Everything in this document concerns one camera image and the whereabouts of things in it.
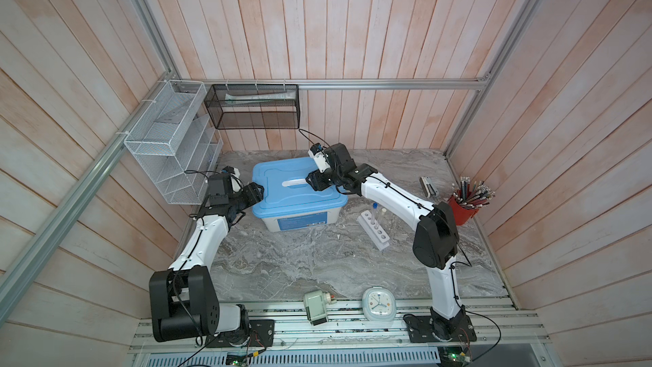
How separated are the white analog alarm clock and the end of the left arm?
469 millimetres

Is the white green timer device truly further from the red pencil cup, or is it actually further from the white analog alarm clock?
the red pencil cup

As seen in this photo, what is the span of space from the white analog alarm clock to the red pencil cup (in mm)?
391

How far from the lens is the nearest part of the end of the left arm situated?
635 mm

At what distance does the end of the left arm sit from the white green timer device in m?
0.33

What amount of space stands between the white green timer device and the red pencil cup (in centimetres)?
55

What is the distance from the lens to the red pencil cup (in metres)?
0.86

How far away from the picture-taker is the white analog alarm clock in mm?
761
